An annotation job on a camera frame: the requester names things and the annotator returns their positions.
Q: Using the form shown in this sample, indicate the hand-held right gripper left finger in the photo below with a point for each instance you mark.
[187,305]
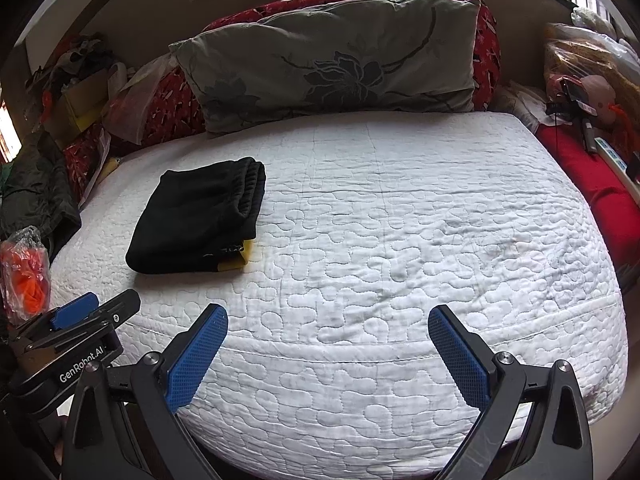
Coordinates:
[195,360]

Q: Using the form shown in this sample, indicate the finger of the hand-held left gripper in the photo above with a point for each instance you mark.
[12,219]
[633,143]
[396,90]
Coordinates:
[120,307]
[75,310]

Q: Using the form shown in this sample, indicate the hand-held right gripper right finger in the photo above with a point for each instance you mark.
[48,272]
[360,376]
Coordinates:
[460,360]

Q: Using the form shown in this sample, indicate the black pants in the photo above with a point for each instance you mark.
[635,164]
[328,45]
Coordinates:
[200,210]

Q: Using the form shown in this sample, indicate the orange plastic bag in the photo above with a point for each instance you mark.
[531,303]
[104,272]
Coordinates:
[25,275]

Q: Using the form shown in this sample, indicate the dark green jacket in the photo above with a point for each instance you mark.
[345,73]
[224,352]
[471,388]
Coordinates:
[35,200]

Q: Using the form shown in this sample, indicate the red floral cloth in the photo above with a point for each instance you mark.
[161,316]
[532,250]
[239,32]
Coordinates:
[82,160]

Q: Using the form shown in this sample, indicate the white quilted mattress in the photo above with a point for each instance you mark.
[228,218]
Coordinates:
[375,235]

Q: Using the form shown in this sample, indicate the yellow cardboard box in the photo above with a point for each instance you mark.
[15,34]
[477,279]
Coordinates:
[75,110]

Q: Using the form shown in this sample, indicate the clear plastic bag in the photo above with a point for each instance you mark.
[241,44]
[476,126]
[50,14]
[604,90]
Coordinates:
[135,105]

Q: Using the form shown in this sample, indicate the pile of clothes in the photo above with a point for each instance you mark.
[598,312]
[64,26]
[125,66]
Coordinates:
[75,57]

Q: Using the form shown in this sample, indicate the white power strip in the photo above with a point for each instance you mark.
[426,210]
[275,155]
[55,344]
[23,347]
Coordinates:
[612,156]

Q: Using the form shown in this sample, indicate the white crumpled cloth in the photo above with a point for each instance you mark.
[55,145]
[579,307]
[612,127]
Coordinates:
[525,105]

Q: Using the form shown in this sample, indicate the red toy device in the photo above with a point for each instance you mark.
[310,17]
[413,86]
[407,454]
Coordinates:
[562,87]

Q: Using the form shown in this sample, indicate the pink plush doll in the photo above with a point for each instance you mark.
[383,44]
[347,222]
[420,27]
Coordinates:
[600,92]

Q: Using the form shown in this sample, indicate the grey floral pillow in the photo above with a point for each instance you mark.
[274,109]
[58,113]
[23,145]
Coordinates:
[325,60]

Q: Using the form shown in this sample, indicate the plastic bag with yellow contents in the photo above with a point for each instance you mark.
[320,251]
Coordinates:
[585,55]

